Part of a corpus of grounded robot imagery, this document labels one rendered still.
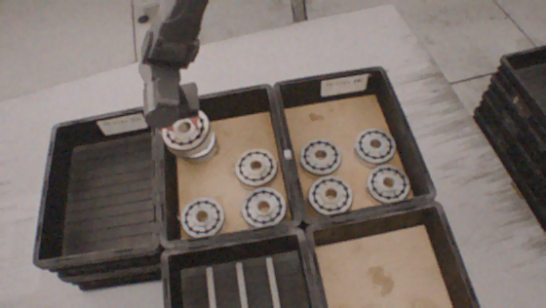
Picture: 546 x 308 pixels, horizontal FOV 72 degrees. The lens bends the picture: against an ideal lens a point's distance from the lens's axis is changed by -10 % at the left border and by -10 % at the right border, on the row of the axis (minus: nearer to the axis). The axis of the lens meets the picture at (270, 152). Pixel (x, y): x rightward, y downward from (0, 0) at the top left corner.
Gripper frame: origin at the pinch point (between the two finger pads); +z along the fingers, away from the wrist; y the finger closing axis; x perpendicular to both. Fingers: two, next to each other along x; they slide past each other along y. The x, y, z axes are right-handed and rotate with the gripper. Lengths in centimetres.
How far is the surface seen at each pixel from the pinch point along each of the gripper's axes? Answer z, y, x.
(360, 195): 22.2, 35.7, -14.2
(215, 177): 21.8, 2.0, -2.6
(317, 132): 23.4, 29.5, 5.9
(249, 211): 18.0, 9.3, -14.3
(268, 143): 22.9, 16.4, 4.9
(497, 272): 35, 68, -38
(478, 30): 119, 159, 113
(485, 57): 117, 152, 90
